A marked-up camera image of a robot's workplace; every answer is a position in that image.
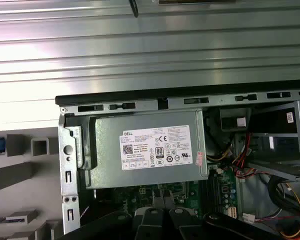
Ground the black RAM slot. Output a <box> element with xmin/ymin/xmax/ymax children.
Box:
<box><xmin>214</xmin><ymin>172</ymin><xmax>221</xmax><ymax>206</ymax></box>
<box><xmin>203</xmin><ymin>172</ymin><xmax>210</xmax><ymax>206</ymax></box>
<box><xmin>198</xmin><ymin>172</ymin><xmax>205</xmax><ymax>206</ymax></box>
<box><xmin>209</xmin><ymin>172</ymin><xmax>215</xmax><ymax>206</ymax></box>

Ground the beige board power socket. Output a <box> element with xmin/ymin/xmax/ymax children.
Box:
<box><xmin>227</xmin><ymin>205</ymin><xmax>238</xmax><ymax>219</ymax></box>

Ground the coloured power wire bundle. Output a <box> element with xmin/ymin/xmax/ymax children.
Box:
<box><xmin>206</xmin><ymin>132</ymin><xmax>300</xmax><ymax>240</ymax></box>

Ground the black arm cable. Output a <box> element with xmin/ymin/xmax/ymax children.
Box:
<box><xmin>128</xmin><ymin>0</ymin><xmax>140</xmax><ymax>18</ymax></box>

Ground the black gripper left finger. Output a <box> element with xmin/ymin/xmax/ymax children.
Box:
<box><xmin>56</xmin><ymin>189</ymin><xmax>166</xmax><ymax>240</ymax></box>

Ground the grey power supply unit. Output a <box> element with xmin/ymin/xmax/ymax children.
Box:
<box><xmin>84</xmin><ymin>109</ymin><xmax>210</xmax><ymax>190</ymax></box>

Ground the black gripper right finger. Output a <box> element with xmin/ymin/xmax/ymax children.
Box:
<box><xmin>163</xmin><ymin>189</ymin><xmax>286</xmax><ymax>240</ymax></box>

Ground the black cable bundle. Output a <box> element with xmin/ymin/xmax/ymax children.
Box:
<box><xmin>266</xmin><ymin>174</ymin><xmax>300</xmax><ymax>227</ymax></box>

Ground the grey parts rack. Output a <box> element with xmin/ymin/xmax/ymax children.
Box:
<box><xmin>0</xmin><ymin>126</ymin><xmax>66</xmax><ymax>240</ymax></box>

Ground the open black PC case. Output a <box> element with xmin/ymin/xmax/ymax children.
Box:
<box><xmin>54</xmin><ymin>79</ymin><xmax>300</xmax><ymax>240</ymax></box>

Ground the green motherboard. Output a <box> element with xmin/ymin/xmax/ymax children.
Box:
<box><xmin>93</xmin><ymin>163</ymin><xmax>240</xmax><ymax>227</ymax></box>

